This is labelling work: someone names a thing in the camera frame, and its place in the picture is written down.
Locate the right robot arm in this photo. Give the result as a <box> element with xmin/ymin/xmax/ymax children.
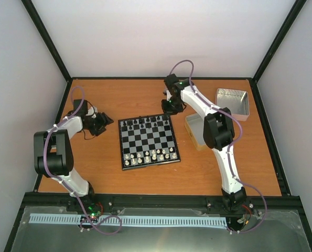
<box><xmin>162</xmin><ymin>73</ymin><xmax>246</xmax><ymax>213</ymax></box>

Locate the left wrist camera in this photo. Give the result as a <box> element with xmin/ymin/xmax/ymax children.
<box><xmin>86</xmin><ymin>107</ymin><xmax>98</xmax><ymax>118</ymax></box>

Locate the black aluminium frame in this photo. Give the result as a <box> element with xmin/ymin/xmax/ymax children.
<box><xmin>3</xmin><ymin>0</ymin><xmax>312</xmax><ymax>252</ymax></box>

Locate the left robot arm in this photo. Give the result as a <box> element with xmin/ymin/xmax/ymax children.
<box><xmin>34</xmin><ymin>99</ymin><xmax>113</xmax><ymax>212</ymax></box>

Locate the black silver chess board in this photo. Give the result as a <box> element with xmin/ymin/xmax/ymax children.
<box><xmin>118</xmin><ymin>114</ymin><xmax>181</xmax><ymax>171</ymax></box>

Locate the yellow metal tin box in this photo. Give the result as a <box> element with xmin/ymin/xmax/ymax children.
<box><xmin>184</xmin><ymin>113</ymin><xmax>208</xmax><ymax>151</ymax></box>

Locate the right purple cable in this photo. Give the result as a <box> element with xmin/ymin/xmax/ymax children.
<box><xmin>170</xmin><ymin>60</ymin><xmax>268</xmax><ymax>235</ymax></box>

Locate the light blue cable duct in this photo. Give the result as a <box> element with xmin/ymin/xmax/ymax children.
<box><xmin>29</xmin><ymin>213</ymin><xmax>227</xmax><ymax>228</ymax></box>

